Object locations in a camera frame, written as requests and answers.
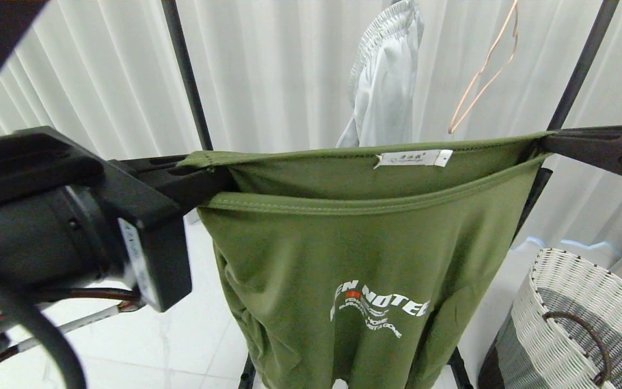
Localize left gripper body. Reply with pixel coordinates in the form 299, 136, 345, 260
0, 127, 193, 313

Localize pink clothes hanger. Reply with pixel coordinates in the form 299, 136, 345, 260
448, 0, 521, 135

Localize pale grey shorts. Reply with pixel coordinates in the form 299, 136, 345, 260
335, 0, 425, 149

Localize green printed shorts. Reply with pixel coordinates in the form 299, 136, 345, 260
176, 131, 555, 389

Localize white laundry basket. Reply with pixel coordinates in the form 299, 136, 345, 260
478, 247, 622, 389

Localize black clothes rack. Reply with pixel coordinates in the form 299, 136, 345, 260
161, 0, 619, 389

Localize white curtain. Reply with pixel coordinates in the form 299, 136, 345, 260
0, 0, 622, 257

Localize black cable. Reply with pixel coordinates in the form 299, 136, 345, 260
0, 262, 87, 389

